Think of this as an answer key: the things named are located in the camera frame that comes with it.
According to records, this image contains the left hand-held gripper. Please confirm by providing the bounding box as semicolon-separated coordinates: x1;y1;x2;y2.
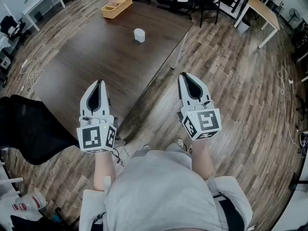
76;79;118;153

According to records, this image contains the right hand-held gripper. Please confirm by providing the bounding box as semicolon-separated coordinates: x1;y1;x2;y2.
178;72;222;141

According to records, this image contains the person's right forearm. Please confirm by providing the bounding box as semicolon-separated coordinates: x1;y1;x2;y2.
191;138;216;181

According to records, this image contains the person's left forearm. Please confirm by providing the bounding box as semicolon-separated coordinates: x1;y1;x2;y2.
92;150;116;192

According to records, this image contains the black mesh office chair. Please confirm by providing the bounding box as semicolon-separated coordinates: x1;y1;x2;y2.
0;94;81;166

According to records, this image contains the white waste bin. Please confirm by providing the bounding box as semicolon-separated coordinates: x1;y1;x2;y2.
237;19;251;34

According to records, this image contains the person's grey shirt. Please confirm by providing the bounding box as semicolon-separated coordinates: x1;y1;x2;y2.
78;149;254;231

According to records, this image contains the wicker basket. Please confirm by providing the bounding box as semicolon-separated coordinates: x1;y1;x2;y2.
101;0;133;19

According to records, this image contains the black chair base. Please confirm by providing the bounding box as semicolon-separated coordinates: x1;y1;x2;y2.
295;94;308;113

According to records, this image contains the wooden top desk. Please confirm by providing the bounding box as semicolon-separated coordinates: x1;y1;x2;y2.
233;0;281;49

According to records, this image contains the black chair with white items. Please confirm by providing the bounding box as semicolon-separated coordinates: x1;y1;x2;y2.
0;15;32;43

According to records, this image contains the clear bag with red labels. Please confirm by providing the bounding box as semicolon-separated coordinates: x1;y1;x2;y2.
12;192;48;213

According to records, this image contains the standing fan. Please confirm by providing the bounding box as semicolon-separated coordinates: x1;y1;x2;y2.
288;8;301;26

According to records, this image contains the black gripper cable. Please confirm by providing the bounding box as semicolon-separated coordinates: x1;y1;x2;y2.
111;147;125;167

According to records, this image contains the white floor cable bundle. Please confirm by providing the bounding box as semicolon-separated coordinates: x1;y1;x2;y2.
20;59;46;94

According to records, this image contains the long white floor cable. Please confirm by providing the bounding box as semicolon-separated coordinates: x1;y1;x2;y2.
277;65;303;150

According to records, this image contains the white metal frame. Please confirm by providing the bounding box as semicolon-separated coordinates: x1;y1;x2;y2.
0;149;24;197

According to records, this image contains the black body strap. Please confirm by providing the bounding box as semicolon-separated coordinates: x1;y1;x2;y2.
212;192;246;231

